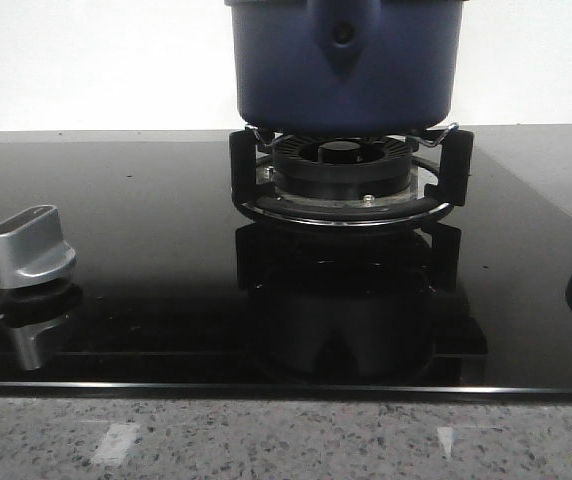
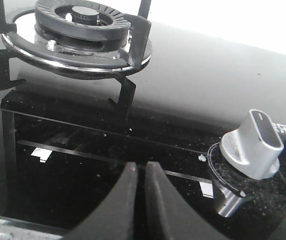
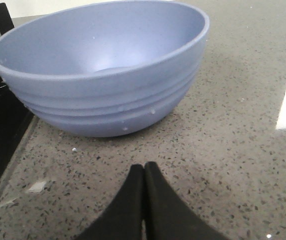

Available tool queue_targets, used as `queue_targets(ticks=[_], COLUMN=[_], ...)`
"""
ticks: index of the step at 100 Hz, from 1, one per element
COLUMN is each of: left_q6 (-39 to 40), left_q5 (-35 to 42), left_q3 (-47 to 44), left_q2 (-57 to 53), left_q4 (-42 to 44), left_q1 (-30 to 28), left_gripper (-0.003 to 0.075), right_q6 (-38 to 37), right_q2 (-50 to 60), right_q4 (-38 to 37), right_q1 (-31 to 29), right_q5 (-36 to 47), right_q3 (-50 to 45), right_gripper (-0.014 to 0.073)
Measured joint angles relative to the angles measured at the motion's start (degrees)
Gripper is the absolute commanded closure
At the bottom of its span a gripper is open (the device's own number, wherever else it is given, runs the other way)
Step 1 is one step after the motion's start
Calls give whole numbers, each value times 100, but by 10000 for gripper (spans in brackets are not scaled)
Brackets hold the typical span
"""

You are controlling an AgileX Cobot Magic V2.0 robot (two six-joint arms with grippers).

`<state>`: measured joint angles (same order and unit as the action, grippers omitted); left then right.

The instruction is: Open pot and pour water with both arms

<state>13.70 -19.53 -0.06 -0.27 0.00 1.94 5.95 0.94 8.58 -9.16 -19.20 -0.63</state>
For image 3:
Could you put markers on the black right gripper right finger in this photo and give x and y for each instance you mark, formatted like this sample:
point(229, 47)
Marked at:
point(168, 217)

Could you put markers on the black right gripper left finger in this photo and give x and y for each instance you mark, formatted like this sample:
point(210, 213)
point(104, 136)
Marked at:
point(122, 219)

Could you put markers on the light blue plastic bowl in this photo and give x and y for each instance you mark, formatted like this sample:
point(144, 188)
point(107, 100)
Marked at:
point(105, 69)

